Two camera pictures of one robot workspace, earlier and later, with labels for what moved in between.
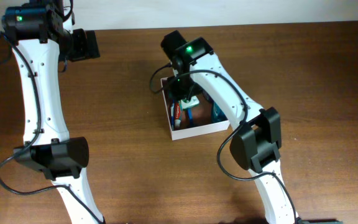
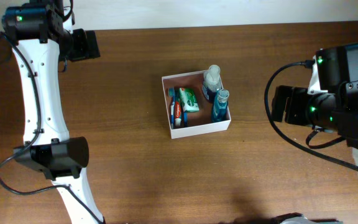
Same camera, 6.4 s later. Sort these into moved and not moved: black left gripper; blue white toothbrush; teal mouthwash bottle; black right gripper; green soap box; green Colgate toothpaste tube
Moved: black right gripper; green soap box
Not moved: green Colgate toothpaste tube; teal mouthwash bottle; blue white toothbrush; black left gripper
